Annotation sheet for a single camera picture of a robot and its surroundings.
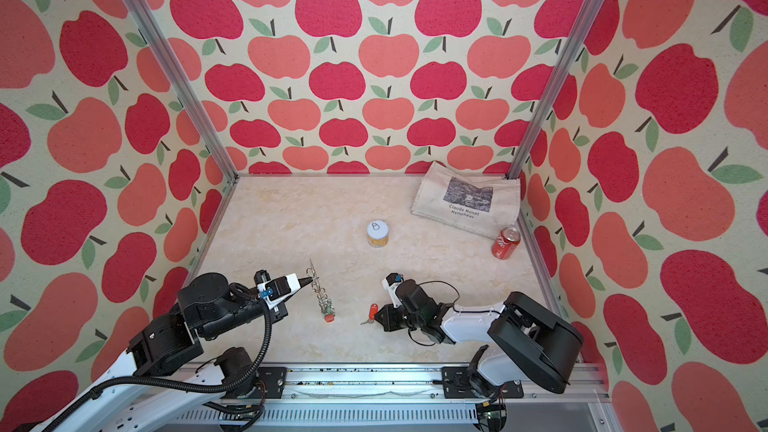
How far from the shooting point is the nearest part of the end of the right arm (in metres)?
0.69

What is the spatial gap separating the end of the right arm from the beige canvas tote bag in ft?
1.30

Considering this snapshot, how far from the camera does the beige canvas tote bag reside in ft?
3.39
